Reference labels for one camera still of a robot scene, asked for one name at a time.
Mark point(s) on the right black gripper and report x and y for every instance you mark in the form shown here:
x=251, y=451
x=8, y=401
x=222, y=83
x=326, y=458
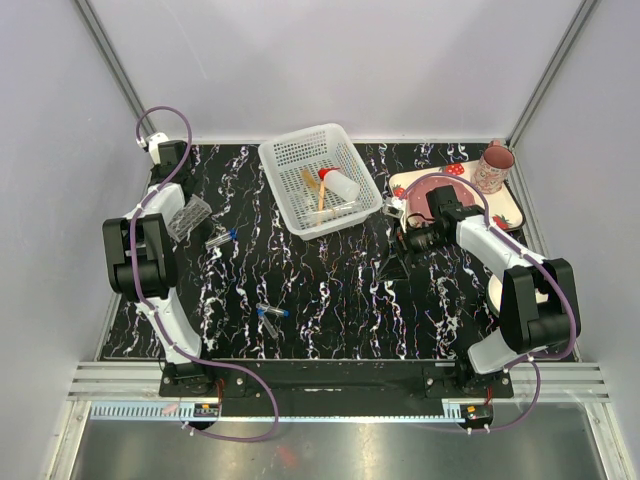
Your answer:
x=394, y=269

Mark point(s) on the bundle of plastic pipettes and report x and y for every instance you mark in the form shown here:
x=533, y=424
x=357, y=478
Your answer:
x=331, y=213

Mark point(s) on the blue cap test tube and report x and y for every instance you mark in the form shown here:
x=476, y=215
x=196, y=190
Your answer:
x=268, y=309
x=267, y=324
x=221, y=239

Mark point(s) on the wash bottle red cap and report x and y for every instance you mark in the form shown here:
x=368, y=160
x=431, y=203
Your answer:
x=339, y=184

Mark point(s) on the clear test tube rack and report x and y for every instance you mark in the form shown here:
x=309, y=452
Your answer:
x=188, y=218

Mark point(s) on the wooden test tube clamp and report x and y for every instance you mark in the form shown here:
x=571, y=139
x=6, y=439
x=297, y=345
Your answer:
x=321, y=196

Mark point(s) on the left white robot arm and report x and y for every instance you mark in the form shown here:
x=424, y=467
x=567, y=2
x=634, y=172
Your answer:
x=142, y=267

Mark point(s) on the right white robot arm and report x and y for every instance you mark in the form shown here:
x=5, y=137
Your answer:
x=537, y=301

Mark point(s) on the pink dotted plate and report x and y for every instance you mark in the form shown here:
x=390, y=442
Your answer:
x=417, y=198

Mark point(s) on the white bowl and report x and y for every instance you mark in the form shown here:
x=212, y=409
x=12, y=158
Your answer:
x=494, y=295

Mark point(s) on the strawberry pattern tray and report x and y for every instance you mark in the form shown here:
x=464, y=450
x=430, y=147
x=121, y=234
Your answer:
x=503, y=208

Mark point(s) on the pink patterned mug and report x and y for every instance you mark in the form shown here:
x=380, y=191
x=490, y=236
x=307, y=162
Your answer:
x=493, y=168

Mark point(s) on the white plastic perforated basket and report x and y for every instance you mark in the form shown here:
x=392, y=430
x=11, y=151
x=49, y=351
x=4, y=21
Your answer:
x=319, y=180

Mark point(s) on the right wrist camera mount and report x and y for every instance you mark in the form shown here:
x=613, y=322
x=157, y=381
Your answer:
x=394, y=207

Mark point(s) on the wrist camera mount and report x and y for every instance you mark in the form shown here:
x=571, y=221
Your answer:
x=152, y=144
x=394, y=207

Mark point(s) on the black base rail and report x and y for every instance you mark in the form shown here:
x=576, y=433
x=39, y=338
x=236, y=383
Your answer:
x=334, y=388

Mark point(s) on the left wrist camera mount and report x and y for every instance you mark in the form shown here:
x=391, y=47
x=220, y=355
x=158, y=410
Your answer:
x=152, y=144

